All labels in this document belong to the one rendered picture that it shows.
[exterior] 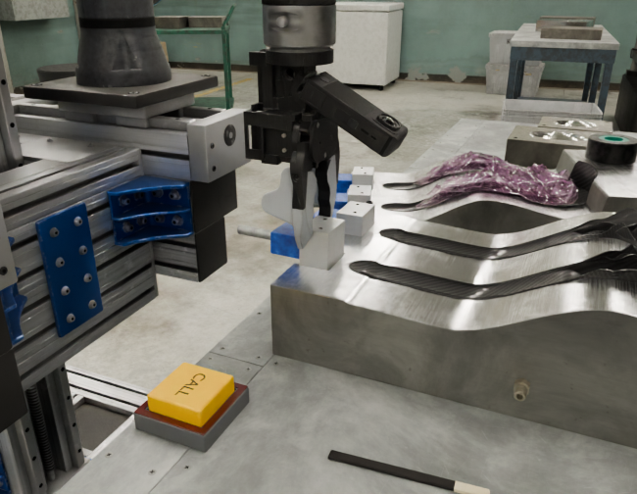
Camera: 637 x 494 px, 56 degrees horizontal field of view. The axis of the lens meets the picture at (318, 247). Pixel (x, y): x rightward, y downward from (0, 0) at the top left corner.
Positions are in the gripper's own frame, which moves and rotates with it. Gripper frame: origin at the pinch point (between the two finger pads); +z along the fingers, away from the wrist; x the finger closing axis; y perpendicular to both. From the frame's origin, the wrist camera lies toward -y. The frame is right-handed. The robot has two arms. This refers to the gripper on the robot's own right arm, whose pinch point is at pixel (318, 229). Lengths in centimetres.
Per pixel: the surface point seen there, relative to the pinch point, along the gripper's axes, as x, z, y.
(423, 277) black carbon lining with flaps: -1.3, 4.2, -12.5
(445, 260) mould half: -6.7, 4.1, -13.7
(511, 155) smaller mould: -78, 9, -12
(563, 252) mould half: -6.1, 0.5, -26.5
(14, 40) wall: -437, 36, 555
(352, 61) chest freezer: -621, 61, 232
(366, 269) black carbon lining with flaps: -0.4, 4.0, -5.9
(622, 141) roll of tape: -52, -2, -33
